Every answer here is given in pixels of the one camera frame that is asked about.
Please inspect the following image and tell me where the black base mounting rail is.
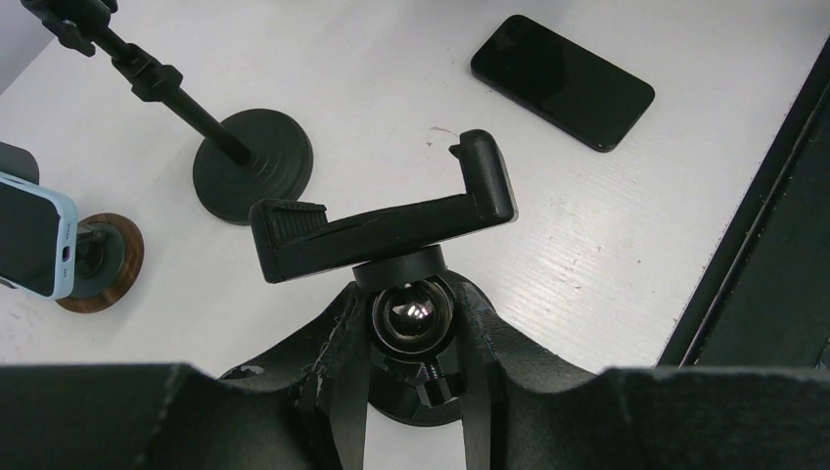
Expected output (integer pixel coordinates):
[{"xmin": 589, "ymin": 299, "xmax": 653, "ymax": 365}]
[{"xmin": 657, "ymin": 47, "xmax": 829, "ymax": 370}]

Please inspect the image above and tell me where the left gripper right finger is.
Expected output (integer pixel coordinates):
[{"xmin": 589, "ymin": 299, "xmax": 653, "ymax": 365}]
[{"xmin": 453, "ymin": 279, "xmax": 829, "ymax": 469}]

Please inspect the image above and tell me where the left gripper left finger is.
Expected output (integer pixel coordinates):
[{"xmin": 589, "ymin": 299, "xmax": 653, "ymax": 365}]
[{"xmin": 1, "ymin": 284, "xmax": 369, "ymax": 469}]

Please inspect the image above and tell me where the blue-cased phone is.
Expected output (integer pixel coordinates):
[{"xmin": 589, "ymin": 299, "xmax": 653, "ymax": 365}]
[{"xmin": 1, "ymin": 172, "xmax": 79, "ymax": 301}]

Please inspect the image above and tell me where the black phone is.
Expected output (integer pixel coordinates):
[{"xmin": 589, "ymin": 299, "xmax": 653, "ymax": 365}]
[{"xmin": 470, "ymin": 15, "xmax": 656, "ymax": 153}]

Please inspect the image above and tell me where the black round-base phone stand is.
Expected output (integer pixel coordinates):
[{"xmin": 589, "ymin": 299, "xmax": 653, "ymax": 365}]
[{"xmin": 22, "ymin": 1, "xmax": 313, "ymax": 225}]

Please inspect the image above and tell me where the brown-base phone holder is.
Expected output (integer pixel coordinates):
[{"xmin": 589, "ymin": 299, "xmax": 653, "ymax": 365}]
[{"xmin": 1, "ymin": 143, "xmax": 145, "ymax": 314}]

